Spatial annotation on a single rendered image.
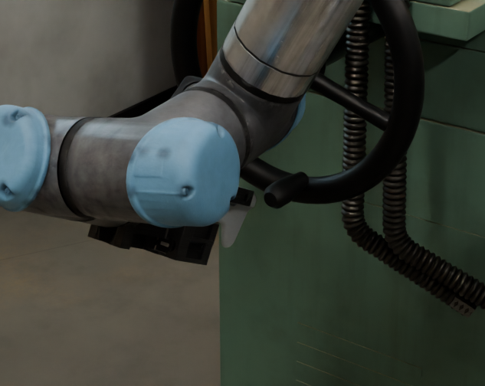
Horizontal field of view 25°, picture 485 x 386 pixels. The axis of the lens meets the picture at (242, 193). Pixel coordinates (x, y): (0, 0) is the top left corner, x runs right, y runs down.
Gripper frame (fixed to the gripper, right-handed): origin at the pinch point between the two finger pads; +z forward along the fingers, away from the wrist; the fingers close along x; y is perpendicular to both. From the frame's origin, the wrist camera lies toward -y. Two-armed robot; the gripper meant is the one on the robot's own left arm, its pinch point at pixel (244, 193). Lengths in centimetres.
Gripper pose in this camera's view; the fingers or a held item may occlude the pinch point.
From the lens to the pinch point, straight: 110.1
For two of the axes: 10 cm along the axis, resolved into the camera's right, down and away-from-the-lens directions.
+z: 5.0, 1.4, 8.5
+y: -2.9, 9.6, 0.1
